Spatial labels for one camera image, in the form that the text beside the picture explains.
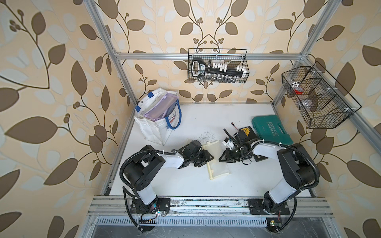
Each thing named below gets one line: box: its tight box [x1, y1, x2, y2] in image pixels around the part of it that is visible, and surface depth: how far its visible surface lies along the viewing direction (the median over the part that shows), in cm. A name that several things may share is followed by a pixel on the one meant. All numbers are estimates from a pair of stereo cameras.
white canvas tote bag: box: [133, 87, 183, 146], surface depth 98 cm
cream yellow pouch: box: [201, 140, 231, 180], surface depth 88 cm
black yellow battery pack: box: [233, 125, 259, 144], surface depth 101 cm
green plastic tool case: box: [251, 115, 294, 146], surface depth 101 cm
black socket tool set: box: [190, 58, 248, 83], surface depth 86 cm
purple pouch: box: [142, 92, 180, 122], surface depth 94 cm
